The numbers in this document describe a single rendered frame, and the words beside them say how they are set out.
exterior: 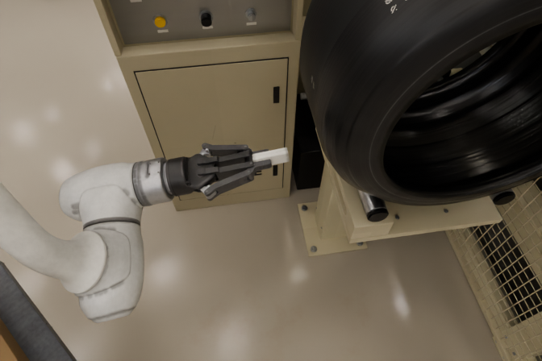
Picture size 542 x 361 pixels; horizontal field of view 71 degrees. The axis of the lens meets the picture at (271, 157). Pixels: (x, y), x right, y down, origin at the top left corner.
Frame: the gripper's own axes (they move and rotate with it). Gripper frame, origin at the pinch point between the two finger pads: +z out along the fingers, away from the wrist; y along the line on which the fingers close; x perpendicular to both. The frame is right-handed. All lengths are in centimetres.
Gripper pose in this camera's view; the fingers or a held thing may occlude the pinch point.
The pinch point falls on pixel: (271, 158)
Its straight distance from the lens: 75.4
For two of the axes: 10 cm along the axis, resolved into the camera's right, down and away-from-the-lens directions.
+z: 9.8, -2.0, -0.2
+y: -1.5, -7.8, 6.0
